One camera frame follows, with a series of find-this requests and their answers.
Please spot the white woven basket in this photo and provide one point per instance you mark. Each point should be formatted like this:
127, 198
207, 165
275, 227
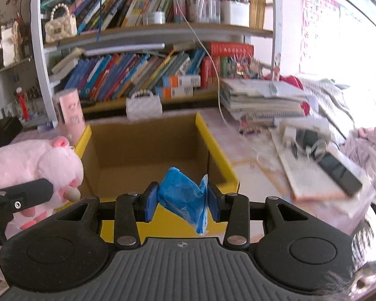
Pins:
144, 106

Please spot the white bookshelf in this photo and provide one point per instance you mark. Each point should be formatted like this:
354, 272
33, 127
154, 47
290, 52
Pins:
39, 53

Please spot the white charger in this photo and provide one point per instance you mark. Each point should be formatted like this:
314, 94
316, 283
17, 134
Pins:
289, 135

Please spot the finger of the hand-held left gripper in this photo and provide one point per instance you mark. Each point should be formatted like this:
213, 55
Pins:
25, 192

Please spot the blue plastic packet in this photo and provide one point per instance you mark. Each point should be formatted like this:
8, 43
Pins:
181, 194

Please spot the orange and white box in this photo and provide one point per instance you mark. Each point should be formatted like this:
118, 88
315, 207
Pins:
181, 81
177, 92

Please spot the white side shelf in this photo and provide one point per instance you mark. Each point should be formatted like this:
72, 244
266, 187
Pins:
6, 69

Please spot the pink plush pig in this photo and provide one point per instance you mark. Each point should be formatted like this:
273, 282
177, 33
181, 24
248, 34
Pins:
25, 163

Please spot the thick red dictionary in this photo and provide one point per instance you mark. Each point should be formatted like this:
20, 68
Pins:
230, 49

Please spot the row of leaning books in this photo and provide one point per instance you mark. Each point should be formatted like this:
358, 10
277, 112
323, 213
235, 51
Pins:
122, 75

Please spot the black phone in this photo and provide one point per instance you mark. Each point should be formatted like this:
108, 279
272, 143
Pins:
340, 172

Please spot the yellow cardboard box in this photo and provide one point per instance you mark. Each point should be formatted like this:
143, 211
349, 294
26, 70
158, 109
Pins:
138, 150

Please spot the red bottle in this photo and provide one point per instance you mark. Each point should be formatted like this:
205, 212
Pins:
21, 105

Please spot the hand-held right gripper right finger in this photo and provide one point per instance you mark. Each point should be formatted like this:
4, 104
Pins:
213, 205

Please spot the row of tall picture books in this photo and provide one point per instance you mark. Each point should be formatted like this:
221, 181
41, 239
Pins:
119, 3

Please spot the silver round tin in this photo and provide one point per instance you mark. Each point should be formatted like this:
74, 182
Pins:
154, 18

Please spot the wall poster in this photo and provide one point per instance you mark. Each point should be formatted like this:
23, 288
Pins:
316, 31

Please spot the white pen container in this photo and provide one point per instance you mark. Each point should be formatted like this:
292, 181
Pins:
235, 14

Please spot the pink cylindrical container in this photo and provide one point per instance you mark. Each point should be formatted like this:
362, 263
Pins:
70, 113

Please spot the stack of notebooks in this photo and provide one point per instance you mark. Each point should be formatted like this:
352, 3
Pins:
263, 100

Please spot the open workbook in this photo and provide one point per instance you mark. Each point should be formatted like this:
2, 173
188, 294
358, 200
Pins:
304, 175

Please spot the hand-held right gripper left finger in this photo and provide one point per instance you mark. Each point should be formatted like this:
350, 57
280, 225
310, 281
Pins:
151, 205

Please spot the black chair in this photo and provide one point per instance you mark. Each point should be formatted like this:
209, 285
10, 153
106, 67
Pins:
1, 133

